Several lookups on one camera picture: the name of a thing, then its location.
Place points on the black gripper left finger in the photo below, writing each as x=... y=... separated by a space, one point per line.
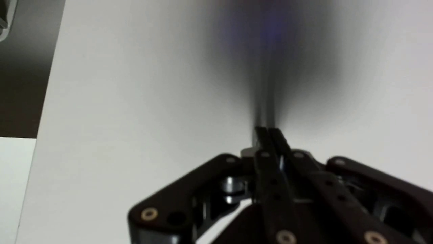
x=271 y=198

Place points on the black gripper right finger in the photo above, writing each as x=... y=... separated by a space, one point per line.
x=343 y=203

